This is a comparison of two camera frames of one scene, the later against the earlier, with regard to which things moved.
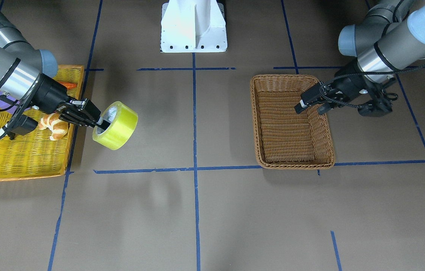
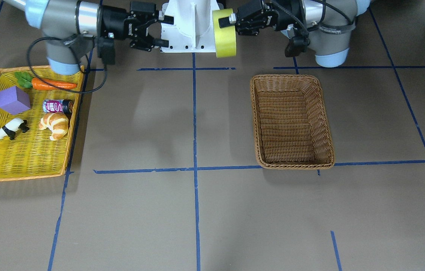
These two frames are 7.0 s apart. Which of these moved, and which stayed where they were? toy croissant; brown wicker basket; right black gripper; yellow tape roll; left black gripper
Moved: left black gripper; yellow tape roll; right black gripper
Stayed: brown wicker basket; toy croissant
